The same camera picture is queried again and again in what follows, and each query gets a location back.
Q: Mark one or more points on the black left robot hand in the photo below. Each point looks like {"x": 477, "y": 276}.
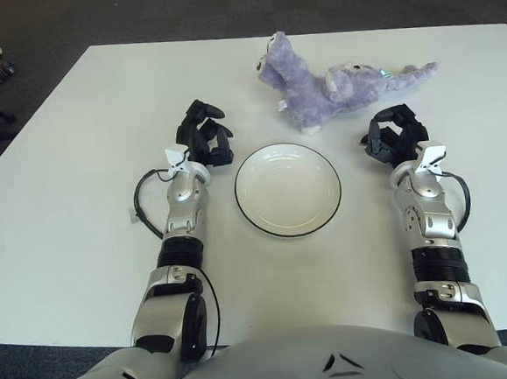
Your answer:
{"x": 196, "y": 137}

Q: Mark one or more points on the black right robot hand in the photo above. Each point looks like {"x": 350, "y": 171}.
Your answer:
{"x": 403, "y": 138}

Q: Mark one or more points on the purple plush doll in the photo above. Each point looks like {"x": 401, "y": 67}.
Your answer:
{"x": 303, "y": 93}

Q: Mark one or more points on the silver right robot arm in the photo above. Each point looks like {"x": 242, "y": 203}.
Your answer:
{"x": 431, "y": 219}

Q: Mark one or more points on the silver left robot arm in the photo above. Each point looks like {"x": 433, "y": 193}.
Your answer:
{"x": 181, "y": 221}

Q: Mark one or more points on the white plate with black rim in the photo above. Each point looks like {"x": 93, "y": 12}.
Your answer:
{"x": 289, "y": 191}

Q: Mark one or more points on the white left wrist connector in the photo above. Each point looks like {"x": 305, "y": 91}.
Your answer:
{"x": 175, "y": 156}

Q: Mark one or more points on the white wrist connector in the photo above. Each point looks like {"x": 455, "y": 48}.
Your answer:
{"x": 431, "y": 155}
{"x": 175, "y": 156}

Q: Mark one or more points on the white right wrist connector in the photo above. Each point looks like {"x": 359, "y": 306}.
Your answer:
{"x": 431, "y": 155}

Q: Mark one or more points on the grey robot torso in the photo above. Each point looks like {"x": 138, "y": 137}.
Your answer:
{"x": 293, "y": 362}

